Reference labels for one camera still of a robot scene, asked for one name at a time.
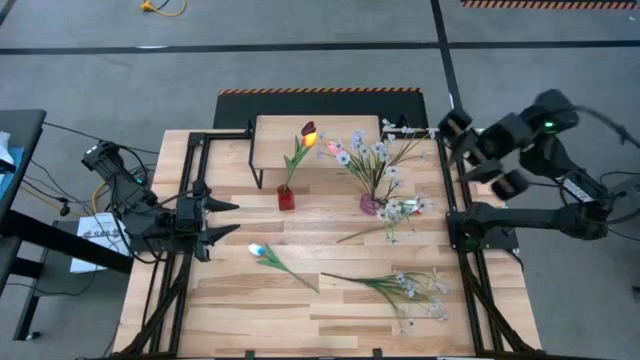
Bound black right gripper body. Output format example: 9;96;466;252
438;108;534;201

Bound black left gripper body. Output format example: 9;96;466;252
172;179;214;263

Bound white and blue artificial tulip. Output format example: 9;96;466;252
248;242;321;295

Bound white blossom artificial spray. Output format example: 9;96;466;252
321;269;450;335
316;118;439;201

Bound purple ribbed glass vase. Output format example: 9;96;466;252
358;192;382;217

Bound orange yellow artificial tulip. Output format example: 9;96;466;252
283;132;320;189

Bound dark red artificial tulip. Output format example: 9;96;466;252
283;119;318;189

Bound wooden shelf with black legs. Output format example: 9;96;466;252
248;114;389;190

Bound red glass vase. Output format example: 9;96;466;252
276;183;296;212

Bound black hazard-striped floor mat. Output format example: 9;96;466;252
212;87;430;130

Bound white printed paper sheet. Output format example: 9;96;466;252
69;212;137;275

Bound orange black hazard floor strip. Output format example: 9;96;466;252
460;0;640;10

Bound blue desk tray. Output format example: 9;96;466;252
0;146;25;201

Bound dark grey side desk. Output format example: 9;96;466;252
0;108;135;344

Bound white crumpled paper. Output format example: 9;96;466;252
0;130;15;167

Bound black aluminium table frame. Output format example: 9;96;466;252
119;115;544;360

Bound yellow floor cable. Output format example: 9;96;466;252
139;0;187;18

